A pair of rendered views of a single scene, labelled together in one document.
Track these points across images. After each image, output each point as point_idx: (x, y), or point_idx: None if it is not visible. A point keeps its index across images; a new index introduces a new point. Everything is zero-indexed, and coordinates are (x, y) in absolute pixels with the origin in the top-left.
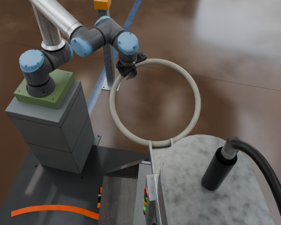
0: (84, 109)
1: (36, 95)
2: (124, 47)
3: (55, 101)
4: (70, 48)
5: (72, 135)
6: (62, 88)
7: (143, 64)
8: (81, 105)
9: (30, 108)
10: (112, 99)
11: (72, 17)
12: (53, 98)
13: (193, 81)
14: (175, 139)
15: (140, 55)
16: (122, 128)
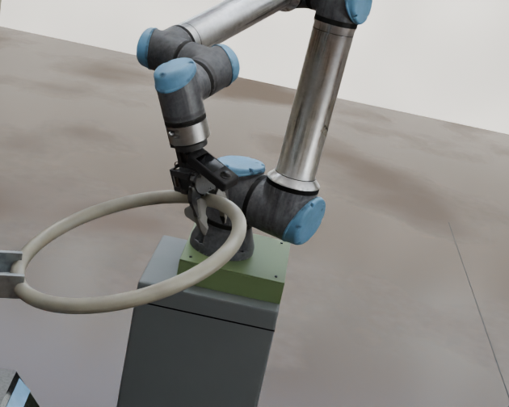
0: (238, 399)
1: (191, 233)
2: (159, 67)
3: (183, 258)
4: (300, 211)
5: (150, 376)
6: (225, 267)
7: (221, 208)
8: (237, 371)
9: (174, 256)
10: (122, 197)
11: (201, 22)
12: (191, 256)
13: (191, 271)
14: (24, 286)
15: (221, 170)
16: (54, 224)
